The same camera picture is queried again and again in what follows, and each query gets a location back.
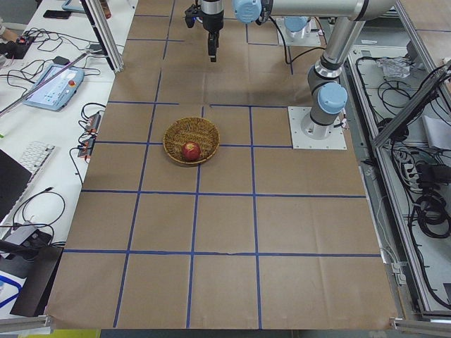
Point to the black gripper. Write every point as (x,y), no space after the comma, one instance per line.
(213,20)

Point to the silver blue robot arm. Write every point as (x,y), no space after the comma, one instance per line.
(329,97)

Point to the round woven wicker basket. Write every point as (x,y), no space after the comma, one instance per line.
(195,130)

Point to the dark red apple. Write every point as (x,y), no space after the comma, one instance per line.
(191,151)

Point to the long metal rod tool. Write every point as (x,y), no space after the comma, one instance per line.
(45,81)

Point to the black smartphone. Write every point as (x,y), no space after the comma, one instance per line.
(54,14)

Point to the blue teach pendant tablet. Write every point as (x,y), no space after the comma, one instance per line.
(55,94)

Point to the brown paper table cover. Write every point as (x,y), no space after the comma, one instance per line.
(259,236)

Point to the white keyboard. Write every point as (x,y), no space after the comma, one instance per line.
(34,158)

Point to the black laptop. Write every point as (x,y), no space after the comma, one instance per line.
(14,181)

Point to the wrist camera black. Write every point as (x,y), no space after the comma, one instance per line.
(191,14)

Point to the aluminium frame post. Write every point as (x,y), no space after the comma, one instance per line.
(98,22)

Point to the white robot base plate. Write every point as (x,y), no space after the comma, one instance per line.
(319,141)

